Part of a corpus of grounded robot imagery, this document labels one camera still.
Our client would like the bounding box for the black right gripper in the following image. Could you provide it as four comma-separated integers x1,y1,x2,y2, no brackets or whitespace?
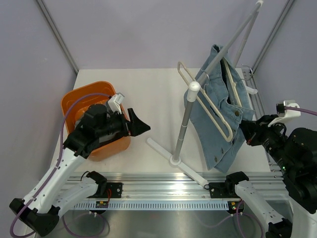
239,113,296,172

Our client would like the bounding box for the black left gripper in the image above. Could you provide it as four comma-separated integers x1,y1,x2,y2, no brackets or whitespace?
96,108,150,138

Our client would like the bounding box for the cream hanger of denim skirt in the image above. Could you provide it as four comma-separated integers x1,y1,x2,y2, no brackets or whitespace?
220,58,258,108

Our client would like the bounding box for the light blue denim skirt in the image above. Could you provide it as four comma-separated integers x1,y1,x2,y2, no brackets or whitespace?
183,44,256,174

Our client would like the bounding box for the cream hanger of grey skirt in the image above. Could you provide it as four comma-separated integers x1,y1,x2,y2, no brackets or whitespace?
177,61,234,142

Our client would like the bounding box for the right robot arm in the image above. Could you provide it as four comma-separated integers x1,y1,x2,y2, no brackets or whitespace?
225,115,317,238

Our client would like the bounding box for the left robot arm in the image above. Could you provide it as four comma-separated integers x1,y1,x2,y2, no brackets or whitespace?
9,104,151,237

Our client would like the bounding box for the grey white clothes rack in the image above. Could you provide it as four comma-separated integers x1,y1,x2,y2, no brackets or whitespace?
146,0,264,189

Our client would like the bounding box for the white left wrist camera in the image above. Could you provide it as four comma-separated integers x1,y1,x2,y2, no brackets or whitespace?
106,93,125,114

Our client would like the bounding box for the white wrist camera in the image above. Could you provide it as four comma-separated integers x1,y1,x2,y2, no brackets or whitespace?
268,100,301,127
106,93,125,114

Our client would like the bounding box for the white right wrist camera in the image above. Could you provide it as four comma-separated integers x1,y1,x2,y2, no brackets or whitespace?
268,100,301,127

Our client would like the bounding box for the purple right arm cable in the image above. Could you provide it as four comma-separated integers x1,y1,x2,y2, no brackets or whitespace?
292,106,317,116

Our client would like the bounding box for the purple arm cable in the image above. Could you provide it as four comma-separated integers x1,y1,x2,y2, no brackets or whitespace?
9,93,112,238
292,106,317,116

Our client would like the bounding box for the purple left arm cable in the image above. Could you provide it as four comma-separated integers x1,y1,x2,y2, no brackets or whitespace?
9,93,112,238

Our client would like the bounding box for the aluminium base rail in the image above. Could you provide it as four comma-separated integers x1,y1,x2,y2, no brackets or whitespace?
56,172,288,199

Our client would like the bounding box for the slotted grey cable duct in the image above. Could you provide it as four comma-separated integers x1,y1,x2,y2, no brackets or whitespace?
73,200,229,211

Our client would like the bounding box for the purple floor cable left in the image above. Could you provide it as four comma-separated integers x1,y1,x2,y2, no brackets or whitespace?
61,212,111,236

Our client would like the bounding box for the left aluminium frame post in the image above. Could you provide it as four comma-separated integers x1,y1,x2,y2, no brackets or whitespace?
35,0,79,75

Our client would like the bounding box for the aluminium frame post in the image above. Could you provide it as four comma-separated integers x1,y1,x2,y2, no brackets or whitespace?
35,0,79,75
250,0,297,75

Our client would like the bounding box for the right aluminium frame post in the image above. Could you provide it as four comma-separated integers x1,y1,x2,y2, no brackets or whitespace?
250,0,297,75

